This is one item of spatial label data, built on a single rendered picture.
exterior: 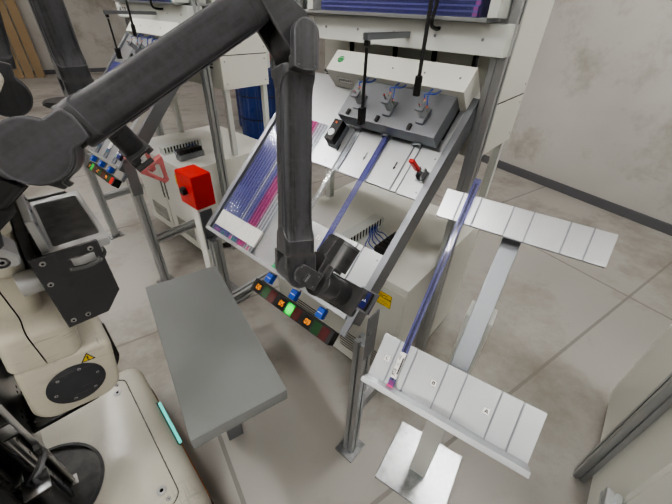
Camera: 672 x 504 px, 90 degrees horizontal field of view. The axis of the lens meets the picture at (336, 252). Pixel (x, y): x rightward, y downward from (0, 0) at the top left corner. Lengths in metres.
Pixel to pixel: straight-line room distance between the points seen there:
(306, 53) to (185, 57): 0.17
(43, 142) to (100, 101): 0.08
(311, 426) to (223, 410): 0.68
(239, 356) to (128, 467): 0.49
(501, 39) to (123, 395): 1.57
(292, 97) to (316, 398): 1.30
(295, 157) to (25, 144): 0.34
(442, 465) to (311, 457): 0.50
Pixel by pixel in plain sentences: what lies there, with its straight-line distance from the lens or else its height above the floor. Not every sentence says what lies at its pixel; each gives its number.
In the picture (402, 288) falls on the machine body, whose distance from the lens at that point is 1.20.
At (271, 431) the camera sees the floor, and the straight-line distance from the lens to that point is 1.57.
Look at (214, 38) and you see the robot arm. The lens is 0.58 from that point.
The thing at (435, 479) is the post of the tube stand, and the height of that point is 0.01.
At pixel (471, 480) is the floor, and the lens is 1.59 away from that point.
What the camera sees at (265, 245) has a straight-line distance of 1.15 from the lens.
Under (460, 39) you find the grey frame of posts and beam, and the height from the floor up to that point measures 1.34.
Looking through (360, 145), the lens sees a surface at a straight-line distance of 1.14.
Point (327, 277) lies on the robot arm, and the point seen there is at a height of 0.97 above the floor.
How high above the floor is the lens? 1.40
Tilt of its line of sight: 36 degrees down
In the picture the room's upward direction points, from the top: 2 degrees clockwise
